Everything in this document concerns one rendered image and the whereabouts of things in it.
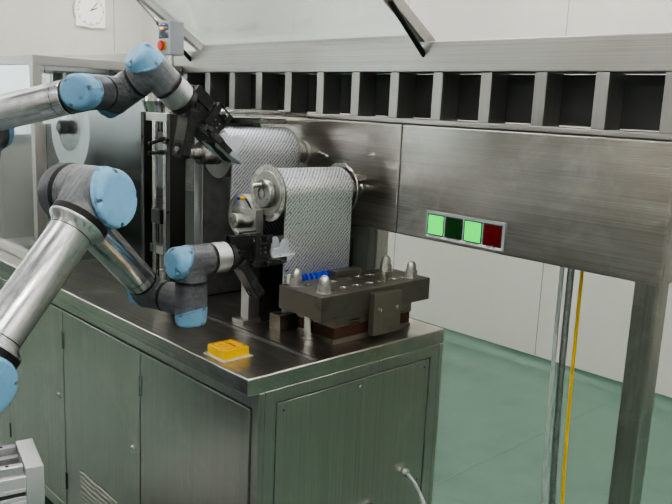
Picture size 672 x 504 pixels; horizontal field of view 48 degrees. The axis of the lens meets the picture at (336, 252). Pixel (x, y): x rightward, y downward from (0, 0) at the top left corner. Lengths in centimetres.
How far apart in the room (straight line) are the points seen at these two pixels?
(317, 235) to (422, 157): 35
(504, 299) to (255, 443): 323
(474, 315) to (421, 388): 289
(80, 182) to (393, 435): 104
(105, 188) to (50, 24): 620
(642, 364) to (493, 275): 294
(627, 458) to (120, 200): 133
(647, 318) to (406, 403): 64
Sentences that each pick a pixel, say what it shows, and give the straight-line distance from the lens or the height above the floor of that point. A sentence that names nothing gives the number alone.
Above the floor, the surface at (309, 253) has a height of 109.
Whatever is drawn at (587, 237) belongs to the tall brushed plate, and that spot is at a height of 122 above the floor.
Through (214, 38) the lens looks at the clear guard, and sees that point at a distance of 276.
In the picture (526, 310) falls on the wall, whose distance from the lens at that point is 471.
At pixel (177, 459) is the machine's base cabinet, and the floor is 58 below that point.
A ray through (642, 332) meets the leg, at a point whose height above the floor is 99.
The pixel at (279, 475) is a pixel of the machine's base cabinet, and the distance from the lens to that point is 181.
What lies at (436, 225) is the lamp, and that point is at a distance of 201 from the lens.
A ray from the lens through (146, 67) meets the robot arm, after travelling 175.
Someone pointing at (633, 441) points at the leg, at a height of 72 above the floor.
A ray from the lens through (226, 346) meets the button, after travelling 178.
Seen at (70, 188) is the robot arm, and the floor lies 130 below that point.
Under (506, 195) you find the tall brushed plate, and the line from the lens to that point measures 188.
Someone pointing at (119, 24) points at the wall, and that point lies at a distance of 796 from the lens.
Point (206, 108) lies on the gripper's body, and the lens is 185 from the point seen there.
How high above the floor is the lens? 148
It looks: 11 degrees down
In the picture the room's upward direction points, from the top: 3 degrees clockwise
